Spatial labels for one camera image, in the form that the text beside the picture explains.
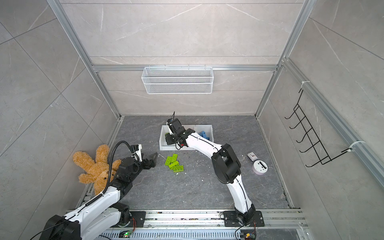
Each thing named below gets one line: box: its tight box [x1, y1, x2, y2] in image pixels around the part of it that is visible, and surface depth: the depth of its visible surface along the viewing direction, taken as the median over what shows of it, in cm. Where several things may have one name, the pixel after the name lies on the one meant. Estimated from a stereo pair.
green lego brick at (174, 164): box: [168, 161, 179, 168], surface depth 92 cm
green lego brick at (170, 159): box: [164, 153, 179, 166], surface depth 97 cm
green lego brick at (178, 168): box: [173, 165, 184, 173], surface depth 92 cm
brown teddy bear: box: [73, 144, 122, 196], surface depth 83 cm
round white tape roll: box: [252, 159, 268, 176], surface depth 90 cm
